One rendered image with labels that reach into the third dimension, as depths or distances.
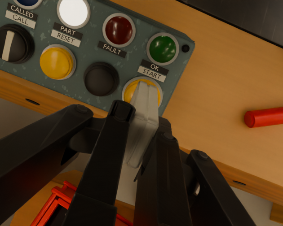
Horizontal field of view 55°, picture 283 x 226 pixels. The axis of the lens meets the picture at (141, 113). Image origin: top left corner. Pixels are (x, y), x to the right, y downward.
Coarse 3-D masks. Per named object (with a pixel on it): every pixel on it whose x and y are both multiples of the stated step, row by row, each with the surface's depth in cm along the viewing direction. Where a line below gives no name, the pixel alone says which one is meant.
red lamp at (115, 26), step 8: (120, 16) 20; (112, 24) 20; (120, 24) 20; (128, 24) 20; (112, 32) 20; (120, 32) 20; (128, 32) 20; (112, 40) 20; (120, 40) 20; (128, 40) 20
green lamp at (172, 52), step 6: (162, 36) 20; (156, 42) 20; (162, 42) 20; (168, 42) 20; (174, 42) 20; (150, 48) 20; (156, 48) 20; (162, 48) 20; (168, 48) 20; (174, 48) 20; (150, 54) 20; (156, 54) 20; (162, 54) 20; (168, 54) 20; (174, 54) 20; (156, 60) 21; (162, 60) 20; (168, 60) 20
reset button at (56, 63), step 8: (56, 48) 20; (40, 56) 20; (48, 56) 20; (56, 56) 20; (64, 56) 20; (40, 64) 20; (48, 64) 20; (56, 64) 20; (64, 64) 20; (72, 64) 21; (48, 72) 20; (56, 72) 20; (64, 72) 20
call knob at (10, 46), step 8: (0, 32) 19; (8, 32) 19; (16, 32) 20; (0, 40) 20; (8, 40) 19; (16, 40) 20; (24, 40) 20; (0, 48) 20; (8, 48) 20; (16, 48) 20; (24, 48) 20; (0, 56) 20; (8, 56) 20; (16, 56) 20; (24, 56) 20
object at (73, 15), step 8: (64, 0) 19; (72, 0) 19; (80, 0) 19; (64, 8) 19; (72, 8) 19; (80, 8) 19; (64, 16) 20; (72, 16) 19; (80, 16) 20; (72, 24) 20
